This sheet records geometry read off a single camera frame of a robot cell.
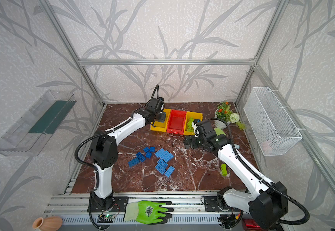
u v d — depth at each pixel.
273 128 0.62
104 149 0.51
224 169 0.83
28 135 0.64
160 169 0.85
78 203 0.76
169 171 0.84
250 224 0.66
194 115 1.06
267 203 0.37
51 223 0.60
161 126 1.00
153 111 0.72
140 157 0.90
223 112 0.96
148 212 0.71
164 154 0.90
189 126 1.01
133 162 0.87
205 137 0.58
